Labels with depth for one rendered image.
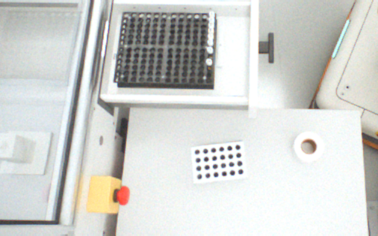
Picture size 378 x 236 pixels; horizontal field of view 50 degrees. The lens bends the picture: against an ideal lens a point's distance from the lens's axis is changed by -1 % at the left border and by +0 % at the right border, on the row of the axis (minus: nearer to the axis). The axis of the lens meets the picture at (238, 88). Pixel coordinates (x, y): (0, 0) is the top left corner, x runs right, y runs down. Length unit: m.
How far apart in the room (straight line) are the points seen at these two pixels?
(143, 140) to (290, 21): 1.16
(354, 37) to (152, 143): 0.97
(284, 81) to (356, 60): 0.38
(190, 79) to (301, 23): 1.15
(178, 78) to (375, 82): 0.92
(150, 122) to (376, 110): 0.89
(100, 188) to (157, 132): 0.22
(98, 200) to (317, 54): 1.32
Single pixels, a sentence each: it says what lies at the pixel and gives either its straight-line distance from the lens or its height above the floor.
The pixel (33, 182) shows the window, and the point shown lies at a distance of 0.72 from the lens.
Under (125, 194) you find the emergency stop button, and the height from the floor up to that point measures 0.89.
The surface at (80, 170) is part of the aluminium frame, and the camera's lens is 0.84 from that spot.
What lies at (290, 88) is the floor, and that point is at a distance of 1.85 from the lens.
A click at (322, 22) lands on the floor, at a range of 2.00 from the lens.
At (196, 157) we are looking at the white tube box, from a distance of 0.96.
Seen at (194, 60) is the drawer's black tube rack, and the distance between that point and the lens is 0.91.
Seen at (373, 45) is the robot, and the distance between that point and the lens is 1.68.
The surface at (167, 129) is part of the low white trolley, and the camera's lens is 1.02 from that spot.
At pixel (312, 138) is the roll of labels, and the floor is 0.80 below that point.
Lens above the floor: 1.74
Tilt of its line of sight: 71 degrees down
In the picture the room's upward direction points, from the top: 3 degrees counter-clockwise
